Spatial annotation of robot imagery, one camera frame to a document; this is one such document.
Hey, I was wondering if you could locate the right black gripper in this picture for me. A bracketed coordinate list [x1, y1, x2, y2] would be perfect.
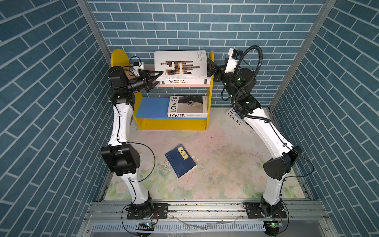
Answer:
[208, 58, 240, 103]

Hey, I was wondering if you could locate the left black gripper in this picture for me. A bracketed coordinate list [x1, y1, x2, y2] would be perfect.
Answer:
[123, 71, 161, 94]

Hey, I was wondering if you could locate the Heritage Cultural book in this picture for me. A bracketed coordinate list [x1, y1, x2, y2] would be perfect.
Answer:
[158, 77, 211, 85]

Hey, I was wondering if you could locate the white brown-pattern book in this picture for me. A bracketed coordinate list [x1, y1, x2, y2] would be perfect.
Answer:
[154, 50, 208, 79]

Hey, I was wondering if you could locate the white LOVER book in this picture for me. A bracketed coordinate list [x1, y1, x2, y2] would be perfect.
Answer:
[167, 95, 208, 119]

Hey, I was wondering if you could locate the navy blue book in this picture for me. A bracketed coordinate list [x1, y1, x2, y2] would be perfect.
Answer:
[165, 144, 197, 178]

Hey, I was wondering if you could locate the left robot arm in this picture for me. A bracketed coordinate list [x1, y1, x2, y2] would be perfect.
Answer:
[101, 66, 162, 212]

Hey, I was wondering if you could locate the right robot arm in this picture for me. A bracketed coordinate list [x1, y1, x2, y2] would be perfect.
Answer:
[207, 45, 302, 208]

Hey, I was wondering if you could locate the yellow pink blue bookshelf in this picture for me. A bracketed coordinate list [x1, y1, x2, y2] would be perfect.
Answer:
[110, 49, 213, 131]

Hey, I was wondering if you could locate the white LOEWE book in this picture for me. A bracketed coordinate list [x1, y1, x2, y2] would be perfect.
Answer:
[226, 108, 254, 133]

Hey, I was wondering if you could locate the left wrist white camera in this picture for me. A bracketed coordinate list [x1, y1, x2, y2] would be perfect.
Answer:
[130, 62, 145, 78]

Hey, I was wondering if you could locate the wrist white camera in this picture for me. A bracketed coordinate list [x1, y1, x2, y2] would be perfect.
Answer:
[225, 48, 243, 74]
[130, 62, 145, 78]

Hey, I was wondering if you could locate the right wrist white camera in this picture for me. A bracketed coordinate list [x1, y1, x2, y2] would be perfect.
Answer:
[225, 48, 243, 74]

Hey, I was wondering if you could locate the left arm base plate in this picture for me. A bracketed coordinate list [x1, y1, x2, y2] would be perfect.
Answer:
[126, 202, 169, 220]

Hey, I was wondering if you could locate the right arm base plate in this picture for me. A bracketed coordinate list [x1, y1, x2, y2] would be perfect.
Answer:
[242, 201, 287, 219]

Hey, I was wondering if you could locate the aluminium front rail frame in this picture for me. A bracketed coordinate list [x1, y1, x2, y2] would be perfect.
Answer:
[79, 199, 337, 237]

